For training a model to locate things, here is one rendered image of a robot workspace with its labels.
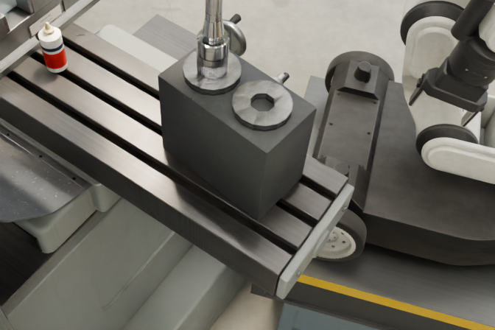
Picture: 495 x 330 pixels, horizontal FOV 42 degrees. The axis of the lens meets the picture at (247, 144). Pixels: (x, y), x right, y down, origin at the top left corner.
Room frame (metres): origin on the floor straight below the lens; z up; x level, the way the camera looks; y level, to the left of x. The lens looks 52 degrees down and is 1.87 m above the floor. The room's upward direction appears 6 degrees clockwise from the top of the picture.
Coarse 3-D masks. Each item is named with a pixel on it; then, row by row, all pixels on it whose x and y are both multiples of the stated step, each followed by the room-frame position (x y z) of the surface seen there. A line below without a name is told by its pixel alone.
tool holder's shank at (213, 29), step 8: (208, 0) 0.68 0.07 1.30; (216, 0) 0.68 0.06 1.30; (208, 8) 0.68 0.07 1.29; (216, 8) 0.68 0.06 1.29; (208, 16) 0.68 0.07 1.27; (216, 16) 0.68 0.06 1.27; (208, 24) 0.68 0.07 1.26; (216, 24) 0.68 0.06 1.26; (208, 32) 0.68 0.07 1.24; (216, 32) 0.68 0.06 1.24; (208, 40) 0.68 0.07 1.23; (216, 40) 0.68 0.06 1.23
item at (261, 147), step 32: (192, 64) 0.69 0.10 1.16; (160, 96) 0.68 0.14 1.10; (192, 96) 0.64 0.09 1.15; (224, 96) 0.65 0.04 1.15; (256, 96) 0.65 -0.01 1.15; (288, 96) 0.65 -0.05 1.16; (192, 128) 0.63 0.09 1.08; (224, 128) 0.60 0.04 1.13; (256, 128) 0.59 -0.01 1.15; (288, 128) 0.60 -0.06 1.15; (192, 160) 0.63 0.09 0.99; (224, 160) 0.59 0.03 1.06; (256, 160) 0.56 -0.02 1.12; (288, 160) 0.60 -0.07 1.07; (224, 192) 0.59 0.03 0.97; (256, 192) 0.55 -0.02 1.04
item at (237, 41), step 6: (234, 18) 1.31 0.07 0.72; (240, 18) 1.32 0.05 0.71; (228, 24) 1.28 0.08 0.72; (234, 24) 1.29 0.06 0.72; (228, 30) 1.28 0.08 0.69; (234, 30) 1.27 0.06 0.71; (240, 30) 1.28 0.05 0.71; (234, 36) 1.28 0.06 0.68; (240, 36) 1.26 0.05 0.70; (234, 42) 1.28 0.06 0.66; (240, 42) 1.26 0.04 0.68; (246, 42) 1.27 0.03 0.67; (234, 48) 1.28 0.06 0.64; (240, 48) 1.26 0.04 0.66; (246, 48) 1.26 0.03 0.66; (240, 54) 1.26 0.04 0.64
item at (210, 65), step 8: (200, 56) 0.67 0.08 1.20; (208, 56) 0.67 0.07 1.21; (216, 56) 0.67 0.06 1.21; (224, 56) 0.68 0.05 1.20; (200, 64) 0.67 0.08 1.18; (208, 64) 0.67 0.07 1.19; (216, 64) 0.67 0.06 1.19; (224, 64) 0.68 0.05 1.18; (200, 72) 0.67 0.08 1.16; (208, 72) 0.67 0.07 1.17; (216, 72) 0.67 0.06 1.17; (224, 72) 0.68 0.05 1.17
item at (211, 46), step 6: (198, 36) 0.69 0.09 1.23; (204, 36) 0.69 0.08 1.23; (222, 36) 0.69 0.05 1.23; (228, 36) 0.69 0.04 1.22; (198, 42) 0.68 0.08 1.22; (204, 42) 0.68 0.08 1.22; (210, 42) 0.68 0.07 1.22; (216, 42) 0.68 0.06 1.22; (222, 42) 0.68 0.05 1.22; (228, 42) 0.69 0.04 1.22; (204, 48) 0.67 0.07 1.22; (210, 48) 0.67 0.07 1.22; (216, 48) 0.67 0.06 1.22; (222, 48) 0.67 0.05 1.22
